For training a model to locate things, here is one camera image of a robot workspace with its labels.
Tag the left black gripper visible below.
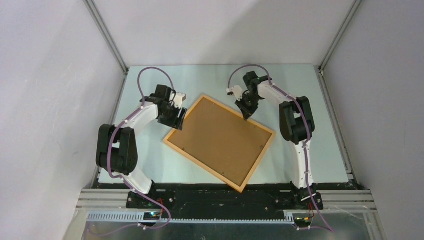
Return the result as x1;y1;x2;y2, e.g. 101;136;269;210
157;102;187;131

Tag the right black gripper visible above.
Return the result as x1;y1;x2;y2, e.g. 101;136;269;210
234;93;261;120

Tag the brown backing board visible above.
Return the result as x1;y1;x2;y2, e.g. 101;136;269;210
166;97;273;189

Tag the orange wooden picture frame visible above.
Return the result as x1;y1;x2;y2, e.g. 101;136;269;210
162;94;277;194

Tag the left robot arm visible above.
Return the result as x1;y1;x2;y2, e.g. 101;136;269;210
95;85;188;208

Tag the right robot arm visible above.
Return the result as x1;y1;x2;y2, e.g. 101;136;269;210
226;71;317;209

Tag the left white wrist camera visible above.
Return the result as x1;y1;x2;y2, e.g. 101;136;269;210
171;92;187;109

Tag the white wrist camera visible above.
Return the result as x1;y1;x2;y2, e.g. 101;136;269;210
226;85;244;101
171;92;187;109

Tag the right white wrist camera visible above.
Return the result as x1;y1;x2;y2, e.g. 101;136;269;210
226;85;244;101

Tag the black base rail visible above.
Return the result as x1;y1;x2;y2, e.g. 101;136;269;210
92;180;360;221

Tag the aluminium frame front rail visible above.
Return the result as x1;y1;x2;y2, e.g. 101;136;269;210
64;188;387;240

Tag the left aluminium corner post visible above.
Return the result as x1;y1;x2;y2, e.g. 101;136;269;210
83;0;129;75

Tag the aluminium corner post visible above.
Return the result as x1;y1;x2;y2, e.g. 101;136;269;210
83;0;129;75
318;0;364;72

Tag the right aluminium corner post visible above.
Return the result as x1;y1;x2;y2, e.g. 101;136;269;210
318;0;364;72

